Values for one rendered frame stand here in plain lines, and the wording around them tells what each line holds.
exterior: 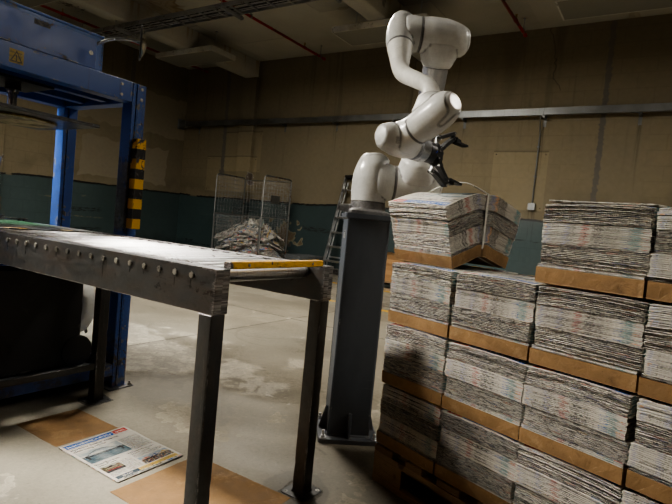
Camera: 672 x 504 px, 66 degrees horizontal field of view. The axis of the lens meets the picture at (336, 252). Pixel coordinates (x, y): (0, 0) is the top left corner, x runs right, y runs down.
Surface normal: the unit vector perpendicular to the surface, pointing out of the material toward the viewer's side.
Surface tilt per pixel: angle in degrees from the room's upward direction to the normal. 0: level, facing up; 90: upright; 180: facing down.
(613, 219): 90
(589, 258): 90
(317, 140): 90
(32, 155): 90
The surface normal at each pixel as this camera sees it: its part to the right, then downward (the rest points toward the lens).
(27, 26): 0.84, 0.11
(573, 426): -0.80, -0.04
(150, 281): -0.54, 0.00
